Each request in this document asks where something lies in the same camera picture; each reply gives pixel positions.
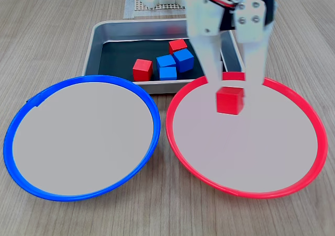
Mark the blue cube block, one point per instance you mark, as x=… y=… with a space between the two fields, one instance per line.
x=184 y=59
x=165 y=61
x=168 y=73

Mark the red cube block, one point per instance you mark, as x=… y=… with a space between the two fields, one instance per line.
x=142 y=69
x=230 y=102
x=178 y=45

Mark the silver metal tray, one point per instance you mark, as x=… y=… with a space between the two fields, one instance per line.
x=131 y=29

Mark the black tray liner mat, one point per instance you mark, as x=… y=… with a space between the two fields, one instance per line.
x=115 y=60

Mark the white perforated mat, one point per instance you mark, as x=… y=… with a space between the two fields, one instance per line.
x=167 y=7

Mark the wide translucent tape sheet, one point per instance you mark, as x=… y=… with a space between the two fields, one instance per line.
x=128 y=3

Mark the white dish red rim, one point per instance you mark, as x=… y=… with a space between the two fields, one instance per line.
x=248 y=155

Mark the white dish blue rim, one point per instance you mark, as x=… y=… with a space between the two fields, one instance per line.
x=78 y=141

